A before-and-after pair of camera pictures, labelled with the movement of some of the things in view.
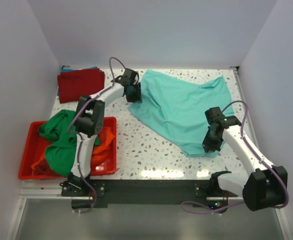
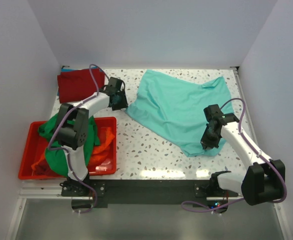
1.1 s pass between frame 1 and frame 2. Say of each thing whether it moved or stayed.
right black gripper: stayed
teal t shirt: stayed
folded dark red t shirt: stayed
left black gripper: moved
